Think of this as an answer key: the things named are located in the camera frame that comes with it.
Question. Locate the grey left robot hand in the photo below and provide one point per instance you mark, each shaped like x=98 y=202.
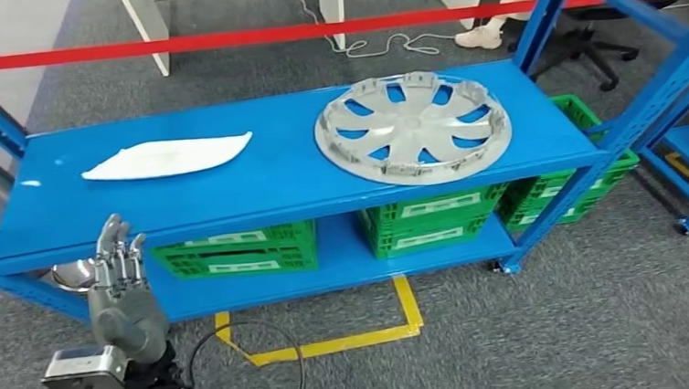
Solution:
x=129 y=323

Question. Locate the white curved plastic part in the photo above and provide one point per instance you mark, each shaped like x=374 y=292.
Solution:
x=166 y=159

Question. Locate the green plastic crate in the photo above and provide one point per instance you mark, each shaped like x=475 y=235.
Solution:
x=166 y=252
x=383 y=221
x=572 y=113
x=570 y=214
x=183 y=268
x=384 y=248

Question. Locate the red barrier belt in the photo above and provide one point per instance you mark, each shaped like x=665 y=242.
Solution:
x=248 y=37

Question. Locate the silver wheel hubcap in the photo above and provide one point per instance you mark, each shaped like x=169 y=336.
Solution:
x=412 y=125

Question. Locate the person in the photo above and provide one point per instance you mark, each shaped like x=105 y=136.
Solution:
x=479 y=38

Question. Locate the black office chair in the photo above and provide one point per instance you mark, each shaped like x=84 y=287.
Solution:
x=601 y=54

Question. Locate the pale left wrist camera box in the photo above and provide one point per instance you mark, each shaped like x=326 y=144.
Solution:
x=84 y=378

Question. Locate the chrome stanchion post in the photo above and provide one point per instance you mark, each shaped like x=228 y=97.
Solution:
x=74 y=275

